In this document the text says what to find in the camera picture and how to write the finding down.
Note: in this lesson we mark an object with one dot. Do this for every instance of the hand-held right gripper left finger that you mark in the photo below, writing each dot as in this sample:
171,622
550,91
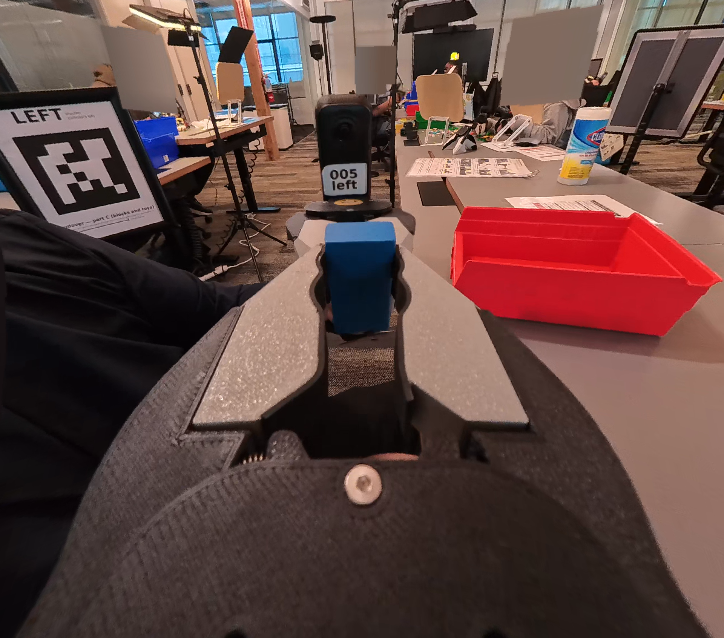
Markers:
266,355

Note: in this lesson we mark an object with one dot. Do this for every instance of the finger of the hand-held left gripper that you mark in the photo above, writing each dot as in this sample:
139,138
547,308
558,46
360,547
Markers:
308,239
406,233

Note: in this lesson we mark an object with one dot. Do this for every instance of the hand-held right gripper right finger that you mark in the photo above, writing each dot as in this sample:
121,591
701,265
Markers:
458,361

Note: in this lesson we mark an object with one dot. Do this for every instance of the long blue wooden block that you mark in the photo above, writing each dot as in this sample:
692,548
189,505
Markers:
359,281

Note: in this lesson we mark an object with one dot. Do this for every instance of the red plastic bin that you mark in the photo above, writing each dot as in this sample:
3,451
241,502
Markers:
565,298

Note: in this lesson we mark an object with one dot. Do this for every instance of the black flat pad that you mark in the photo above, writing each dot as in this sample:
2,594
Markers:
435,194

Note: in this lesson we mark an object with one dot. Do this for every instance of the white low cabinet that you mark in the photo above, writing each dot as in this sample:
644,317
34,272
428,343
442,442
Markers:
281,129

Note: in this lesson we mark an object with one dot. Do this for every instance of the green toy brick plate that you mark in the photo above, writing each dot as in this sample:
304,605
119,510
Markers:
421,117

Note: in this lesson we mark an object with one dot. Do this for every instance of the red fire extinguisher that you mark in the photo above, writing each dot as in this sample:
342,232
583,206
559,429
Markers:
268,89

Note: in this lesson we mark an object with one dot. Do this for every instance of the paper sheet with picture grid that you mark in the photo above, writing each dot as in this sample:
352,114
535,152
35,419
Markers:
469,167

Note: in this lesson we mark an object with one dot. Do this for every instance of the tan cardboard panel on stand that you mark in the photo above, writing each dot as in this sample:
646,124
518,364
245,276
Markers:
438,95
229,81

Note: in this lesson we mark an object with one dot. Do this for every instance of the small black and white tool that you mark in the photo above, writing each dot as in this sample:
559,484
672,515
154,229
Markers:
459,141

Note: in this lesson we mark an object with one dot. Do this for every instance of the wooden office desk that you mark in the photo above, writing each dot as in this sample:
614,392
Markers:
226,128

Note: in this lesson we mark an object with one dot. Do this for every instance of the black round top pole stand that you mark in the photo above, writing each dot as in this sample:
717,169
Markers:
322,19

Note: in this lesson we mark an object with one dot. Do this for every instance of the black light flag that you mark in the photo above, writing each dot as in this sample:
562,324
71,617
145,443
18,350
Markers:
236,44

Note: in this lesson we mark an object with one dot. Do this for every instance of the white angled display stand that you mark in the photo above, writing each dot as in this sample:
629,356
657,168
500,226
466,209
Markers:
512,132

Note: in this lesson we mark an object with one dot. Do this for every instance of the black softbox light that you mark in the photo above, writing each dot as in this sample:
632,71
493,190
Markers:
438,16

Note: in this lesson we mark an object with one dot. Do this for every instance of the paper sheet with red print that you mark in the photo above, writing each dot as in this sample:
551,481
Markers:
565,203

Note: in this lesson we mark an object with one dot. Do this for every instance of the blue plastic bin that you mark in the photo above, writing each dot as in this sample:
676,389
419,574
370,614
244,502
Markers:
158,140

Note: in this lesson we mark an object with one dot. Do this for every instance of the disinfectant wipes canister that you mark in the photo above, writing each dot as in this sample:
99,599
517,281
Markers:
582,146

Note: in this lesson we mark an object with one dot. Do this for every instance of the panel light on tripod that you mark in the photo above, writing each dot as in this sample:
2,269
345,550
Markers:
158,16

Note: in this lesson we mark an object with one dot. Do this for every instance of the black and white marker board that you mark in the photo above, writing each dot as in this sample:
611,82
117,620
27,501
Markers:
85,168

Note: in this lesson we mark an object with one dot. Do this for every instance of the grey acoustic panel on stand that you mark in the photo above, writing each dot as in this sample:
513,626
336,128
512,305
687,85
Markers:
662,78

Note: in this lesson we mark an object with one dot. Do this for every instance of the wooden support post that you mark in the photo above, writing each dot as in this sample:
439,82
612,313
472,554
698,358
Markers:
243,27

